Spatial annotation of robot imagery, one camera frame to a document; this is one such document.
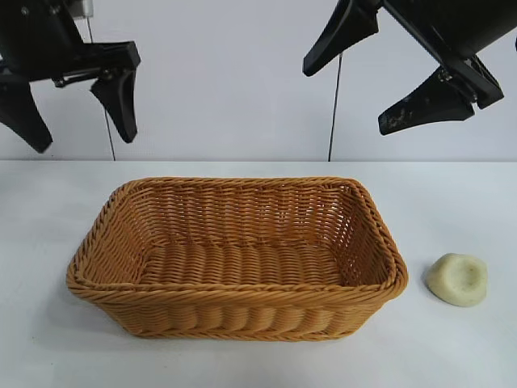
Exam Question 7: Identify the brown woven wicker basket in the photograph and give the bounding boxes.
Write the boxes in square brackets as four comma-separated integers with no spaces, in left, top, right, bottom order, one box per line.
[66,175,410,341]

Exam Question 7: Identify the pale round egg yolk pastry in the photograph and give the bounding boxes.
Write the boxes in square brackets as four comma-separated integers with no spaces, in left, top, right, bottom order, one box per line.
[422,252,489,309]

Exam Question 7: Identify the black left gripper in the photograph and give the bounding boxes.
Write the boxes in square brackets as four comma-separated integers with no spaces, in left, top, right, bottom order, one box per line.
[0,0,142,154]

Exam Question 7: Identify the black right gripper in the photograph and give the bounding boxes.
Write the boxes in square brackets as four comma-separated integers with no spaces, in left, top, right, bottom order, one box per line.
[302,0,517,137]

